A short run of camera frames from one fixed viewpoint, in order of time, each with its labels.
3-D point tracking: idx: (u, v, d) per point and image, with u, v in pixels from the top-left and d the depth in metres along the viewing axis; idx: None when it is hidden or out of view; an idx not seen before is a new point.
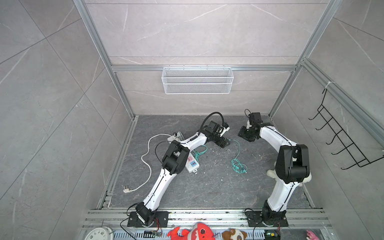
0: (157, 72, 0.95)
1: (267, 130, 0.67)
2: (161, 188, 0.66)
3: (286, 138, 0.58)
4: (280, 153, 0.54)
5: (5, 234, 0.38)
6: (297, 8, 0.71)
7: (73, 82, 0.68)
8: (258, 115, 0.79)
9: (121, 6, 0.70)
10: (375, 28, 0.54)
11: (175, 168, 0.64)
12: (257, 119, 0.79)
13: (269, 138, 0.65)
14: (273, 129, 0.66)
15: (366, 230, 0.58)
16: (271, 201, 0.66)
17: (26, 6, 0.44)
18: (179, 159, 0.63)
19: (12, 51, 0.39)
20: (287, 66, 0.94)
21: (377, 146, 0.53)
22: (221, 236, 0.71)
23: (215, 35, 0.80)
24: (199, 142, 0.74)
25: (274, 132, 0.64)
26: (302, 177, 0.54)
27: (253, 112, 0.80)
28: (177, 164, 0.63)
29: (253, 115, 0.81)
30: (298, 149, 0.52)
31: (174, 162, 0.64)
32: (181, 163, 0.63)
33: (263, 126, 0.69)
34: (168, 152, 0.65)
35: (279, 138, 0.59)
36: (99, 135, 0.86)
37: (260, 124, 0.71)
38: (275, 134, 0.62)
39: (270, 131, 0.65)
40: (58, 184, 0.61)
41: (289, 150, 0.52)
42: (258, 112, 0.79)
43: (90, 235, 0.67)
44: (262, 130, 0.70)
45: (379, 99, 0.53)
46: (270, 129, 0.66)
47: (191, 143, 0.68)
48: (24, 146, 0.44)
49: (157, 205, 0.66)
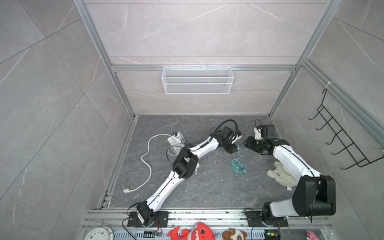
0: (157, 72, 0.95)
1: (284, 151, 0.57)
2: (167, 190, 0.68)
3: (306, 165, 0.49)
4: (300, 186, 0.46)
5: (5, 234, 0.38)
6: (297, 8, 0.71)
7: (73, 82, 0.68)
8: (271, 129, 0.69)
9: (121, 6, 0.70)
10: (375, 28, 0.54)
11: (184, 175, 0.68)
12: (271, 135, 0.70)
13: (286, 160, 0.56)
14: (291, 151, 0.56)
15: (366, 229, 0.58)
16: (274, 207, 0.64)
17: (26, 6, 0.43)
18: (188, 165, 0.66)
19: (12, 51, 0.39)
20: (287, 66, 0.94)
21: (377, 146, 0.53)
22: (221, 236, 0.71)
23: (215, 35, 0.80)
24: (210, 148, 0.75)
25: (292, 154, 0.55)
26: (324, 213, 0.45)
27: (267, 124, 0.69)
28: (185, 170, 0.67)
29: (267, 129, 0.70)
30: (321, 181, 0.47)
31: (183, 168, 0.67)
32: (190, 169, 0.66)
33: (277, 146, 0.60)
34: (179, 157, 0.69)
35: (299, 164, 0.50)
36: (99, 135, 0.86)
37: (274, 141, 0.63)
38: (292, 158, 0.53)
39: (287, 153, 0.56)
40: (58, 184, 0.61)
41: (313, 183, 0.44)
42: (272, 126, 0.69)
43: (90, 235, 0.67)
44: (277, 149, 0.60)
45: (380, 99, 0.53)
46: (286, 151, 0.57)
47: (202, 150, 0.69)
48: (24, 146, 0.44)
49: (159, 207, 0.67)
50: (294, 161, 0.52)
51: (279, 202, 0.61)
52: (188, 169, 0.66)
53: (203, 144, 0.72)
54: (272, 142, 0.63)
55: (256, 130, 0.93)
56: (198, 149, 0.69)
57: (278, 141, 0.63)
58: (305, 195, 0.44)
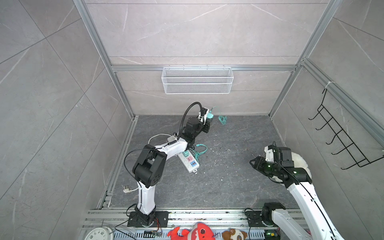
0: (157, 72, 0.95)
1: (303, 194, 0.48)
2: (145, 198, 0.59)
3: (331, 229, 0.41)
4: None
5: (5, 234, 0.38)
6: (297, 7, 0.71)
7: (73, 82, 0.68)
8: (288, 153, 0.58)
9: (120, 6, 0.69)
10: (375, 28, 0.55)
11: (148, 180, 0.51)
12: (287, 161, 0.58)
13: (301, 205, 0.48)
14: (312, 197, 0.47)
15: (366, 230, 0.58)
16: (278, 217, 0.62)
17: (26, 6, 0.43)
18: (154, 167, 0.51)
19: (12, 51, 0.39)
20: (287, 66, 0.94)
21: (377, 146, 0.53)
22: (221, 236, 0.71)
23: (215, 35, 0.80)
24: (178, 148, 0.64)
25: (313, 204, 0.46)
26: None
27: (282, 148, 0.59)
28: (150, 172, 0.51)
29: (282, 153, 0.59)
30: None
31: (146, 172, 0.52)
32: (156, 172, 0.51)
33: (297, 184, 0.50)
34: (140, 159, 0.53)
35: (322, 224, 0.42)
36: (99, 135, 0.86)
37: (293, 172, 0.53)
38: (314, 209, 0.45)
39: (307, 199, 0.47)
40: (58, 184, 0.61)
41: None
42: (288, 150, 0.58)
43: (90, 235, 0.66)
44: (294, 187, 0.51)
45: (380, 99, 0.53)
46: (307, 195, 0.47)
47: (170, 148, 0.58)
48: (24, 146, 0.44)
49: (152, 207, 0.67)
50: (315, 215, 0.44)
51: (287, 222, 0.57)
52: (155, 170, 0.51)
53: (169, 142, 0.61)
54: (290, 173, 0.52)
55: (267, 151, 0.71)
56: (165, 147, 0.57)
57: (298, 173, 0.52)
58: None
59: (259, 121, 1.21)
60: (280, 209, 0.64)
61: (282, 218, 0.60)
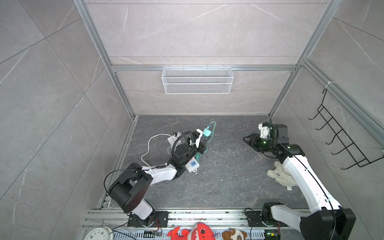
0: (157, 72, 0.94)
1: (297, 167, 0.50)
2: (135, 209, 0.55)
3: (325, 193, 0.43)
4: (315, 220, 0.41)
5: (5, 234, 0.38)
6: (297, 7, 0.71)
7: (73, 82, 0.68)
8: (283, 131, 0.59)
9: (120, 6, 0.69)
10: (375, 28, 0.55)
11: (124, 203, 0.44)
12: (282, 138, 0.60)
13: (297, 176, 0.50)
14: (306, 167, 0.49)
15: (366, 230, 0.58)
16: (275, 210, 0.64)
17: (26, 6, 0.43)
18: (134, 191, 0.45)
19: (11, 51, 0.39)
20: (287, 66, 0.94)
21: (377, 146, 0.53)
22: (221, 236, 0.71)
23: (215, 34, 0.80)
24: (166, 174, 0.60)
25: (307, 173, 0.47)
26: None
27: (278, 126, 0.59)
28: (130, 195, 0.45)
29: (278, 131, 0.59)
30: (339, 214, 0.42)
31: (126, 194, 0.45)
32: (134, 196, 0.45)
33: (291, 156, 0.52)
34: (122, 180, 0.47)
35: (316, 189, 0.44)
36: (99, 135, 0.86)
37: (287, 148, 0.54)
38: (308, 178, 0.47)
39: (301, 170, 0.48)
40: (58, 184, 0.61)
41: (329, 217, 0.38)
42: (284, 128, 0.59)
43: (90, 235, 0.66)
44: (288, 161, 0.53)
45: (380, 99, 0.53)
46: (301, 166, 0.49)
47: (157, 171, 0.54)
48: (24, 146, 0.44)
49: (149, 212, 0.65)
50: (309, 183, 0.45)
51: (282, 209, 0.59)
52: (135, 193, 0.44)
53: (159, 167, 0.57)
54: (285, 149, 0.54)
55: (261, 128, 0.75)
56: (153, 170, 0.52)
57: (292, 148, 0.54)
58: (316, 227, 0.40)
59: (259, 121, 1.21)
60: (279, 205, 0.63)
61: (278, 209, 0.62)
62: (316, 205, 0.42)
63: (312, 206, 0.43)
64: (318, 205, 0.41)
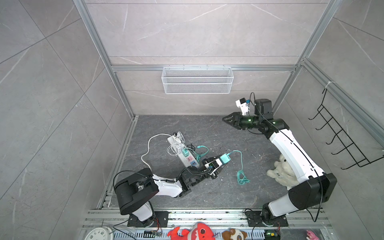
0: (157, 72, 0.94)
1: (283, 141, 0.51)
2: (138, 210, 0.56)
3: (310, 162, 0.46)
4: (301, 188, 0.44)
5: (5, 234, 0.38)
6: (297, 7, 0.71)
7: (73, 82, 0.68)
8: (268, 106, 0.58)
9: (121, 6, 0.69)
10: (375, 28, 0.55)
11: (122, 205, 0.43)
12: (267, 114, 0.60)
13: (282, 150, 0.52)
14: (291, 140, 0.51)
15: (366, 229, 0.58)
16: (273, 208, 0.64)
17: (26, 6, 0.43)
18: (136, 196, 0.44)
19: (11, 50, 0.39)
20: (287, 66, 0.94)
21: (377, 146, 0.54)
22: (221, 236, 0.71)
23: (215, 35, 0.80)
24: (172, 191, 0.59)
25: (293, 146, 0.49)
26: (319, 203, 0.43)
27: (262, 102, 0.58)
28: (132, 199, 0.44)
29: (263, 107, 0.59)
30: (323, 180, 0.46)
31: (129, 196, 0.45)
32: (135, 202, 0.44)
33: (277, 132, 0.53)
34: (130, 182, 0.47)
35: (302, 160, 0.46)
36: (99, 135, 0.86)
37: (273, 124, 0.55)
38: (295, 151, 0.48)
39: (287, 144, 0.50)
40: (58, 184, 0.61)
41: (316, 185, 0.42)
42: (268, 103, 0.58)
43: (90, 235, 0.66)
44: (275, 136, 0.53)
45: (380, 99, 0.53)
46: (286, 140, 0.51)
47: (165, 184, 0.53)
48: (24, 146, 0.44)
49: (149, 215, 0.64)
50: (295, 155, 0.48)
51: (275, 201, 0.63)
52: (136, 199, 0.44)
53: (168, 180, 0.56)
54: (271, 126, 0.54)
55: (239, 105, 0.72)
56: (161, 182, 0.52)
57: (277, 123, 0.55)
58: (306, 196, 0.43)
59: None
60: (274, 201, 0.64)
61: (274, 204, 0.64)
62: (303, 175, 0.45)
63: (299, 177, 0.46)
64: (305, 175, 0.44)
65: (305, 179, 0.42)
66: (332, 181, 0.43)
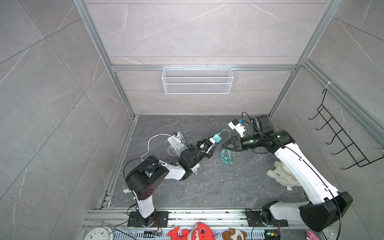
0: (157, 72, 0.94)
1: (290, 158, 0.48)
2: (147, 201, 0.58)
3: (323, 181, 0.43)
4: (317, 211, 0.41)
5: (5, 234, 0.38)
6: (297, 7, 0.71)
7: (73, 82, 0.68)
8: (266, 120, 0.56)
9: (121, 6, 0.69)
10: (375, 28, 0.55)
11: (139, 192, 0.46)
12: (267, 128, 0.57)
13: (291, 168, 0.49)
14: (300, 157, 0.47)
15: (367, 229, 0.58)
16: (274, 210, 0.64)
17: (26, 6, 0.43)
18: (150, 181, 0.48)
19: (11, 51, 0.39)
20: (287, 66, 0.94)
21: (377, 146, 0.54)
22: (221, 236, 0.71)
23: (215, 34, 0.80)
24: (177, 173, 0.64)
25: (302, 163, 0.46)
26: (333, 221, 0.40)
27: (259, 117, 0.57)
28: (147, 183, 0.48)
29: (260, 121, 0.57)
30: (338, 201, 0.43)
31: (142, 182, 0.48)
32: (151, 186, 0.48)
33: (283, 147, 0.49)
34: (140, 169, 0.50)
35: (315, 180, 0.43)
36: (99, 135, 0.86)
37: (277, 137, 0.51)
38: (305, 169, 0.45)
39: (296, 161, 0.46)
40: (58, 183, 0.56)
41: (333, 208, 0.39)
42: (265, 117, 0.56)
43: (90, 235, 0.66)
44: (281, 152, 0.50)
45: (380, 99, 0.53)
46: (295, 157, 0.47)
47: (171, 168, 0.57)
48: (24, 146, 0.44)
49: (151, 210, 0.66)
50: (307, 174, 0.44)
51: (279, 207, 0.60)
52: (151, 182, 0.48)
53: (172, 164, 0.61)
54: (275, 139, 0.51)
55: (234, 127, 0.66)
56: (168, 165, 0.56)
57: (282, 136, 0.51)
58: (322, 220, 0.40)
59: None
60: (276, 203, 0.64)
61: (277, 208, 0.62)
62: (318, 197, 0.41)
63: (312, 197, 0.43)
64: (320, 197, 0.41)
65: (320, 201, 0.41)
66: (349, 201, 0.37)
